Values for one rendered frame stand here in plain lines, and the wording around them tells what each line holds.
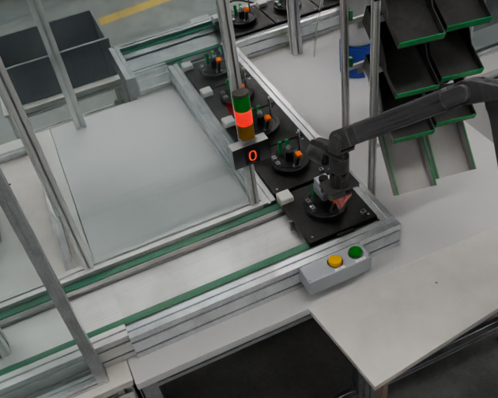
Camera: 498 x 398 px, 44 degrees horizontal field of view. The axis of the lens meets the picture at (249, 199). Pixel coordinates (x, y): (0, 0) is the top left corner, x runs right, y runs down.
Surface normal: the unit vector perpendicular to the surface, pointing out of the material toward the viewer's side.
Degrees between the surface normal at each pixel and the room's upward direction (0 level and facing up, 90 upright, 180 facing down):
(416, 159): 45
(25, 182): 0
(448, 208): 0
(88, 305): 0
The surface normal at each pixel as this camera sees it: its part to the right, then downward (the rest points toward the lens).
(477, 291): -0.12, -0.72
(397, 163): 0.08, -0.06
